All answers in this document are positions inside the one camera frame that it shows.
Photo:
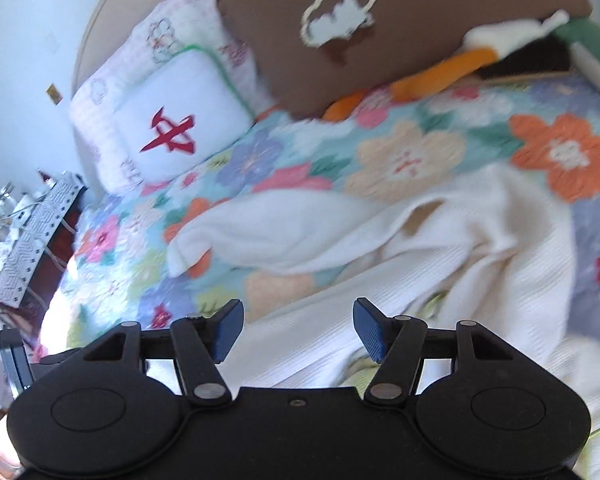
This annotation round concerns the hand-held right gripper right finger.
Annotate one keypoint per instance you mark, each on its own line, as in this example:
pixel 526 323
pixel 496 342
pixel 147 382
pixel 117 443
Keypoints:
pixel 372 331

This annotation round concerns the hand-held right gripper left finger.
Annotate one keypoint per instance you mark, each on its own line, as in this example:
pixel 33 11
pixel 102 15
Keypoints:
pixel 228 331

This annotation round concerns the cream knitted garment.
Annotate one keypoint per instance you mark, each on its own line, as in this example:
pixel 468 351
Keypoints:
pixel 480 260

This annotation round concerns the person's left forearm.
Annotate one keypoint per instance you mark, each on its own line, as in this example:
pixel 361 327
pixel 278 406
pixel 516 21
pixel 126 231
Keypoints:
pixel 0 447

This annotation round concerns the light green cloth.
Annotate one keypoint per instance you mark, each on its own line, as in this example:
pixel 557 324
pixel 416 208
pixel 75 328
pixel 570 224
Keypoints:
pixel 432 305

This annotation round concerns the patterned nightstand with clutter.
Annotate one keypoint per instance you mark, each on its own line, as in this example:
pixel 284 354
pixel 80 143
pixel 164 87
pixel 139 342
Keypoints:
pixel 35 230

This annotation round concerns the floral patchwork quilt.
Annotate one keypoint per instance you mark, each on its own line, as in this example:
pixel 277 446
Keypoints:
pixel 410 160

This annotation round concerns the white pillow with red mark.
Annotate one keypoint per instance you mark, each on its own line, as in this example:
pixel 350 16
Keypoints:
pixel 190 95

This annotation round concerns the orange white black plush toy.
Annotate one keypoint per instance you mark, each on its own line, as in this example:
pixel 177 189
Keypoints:
pixel 445 72

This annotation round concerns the brown cushion with cloud patch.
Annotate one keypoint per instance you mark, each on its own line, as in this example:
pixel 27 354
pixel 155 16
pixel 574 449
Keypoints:
pixel 405 55

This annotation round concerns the white floral pillow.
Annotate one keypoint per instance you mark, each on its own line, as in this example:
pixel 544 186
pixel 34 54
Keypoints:
pixel 180 15

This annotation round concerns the green cushion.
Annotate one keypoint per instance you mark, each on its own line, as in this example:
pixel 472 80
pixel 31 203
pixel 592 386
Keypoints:
pixel 595 50

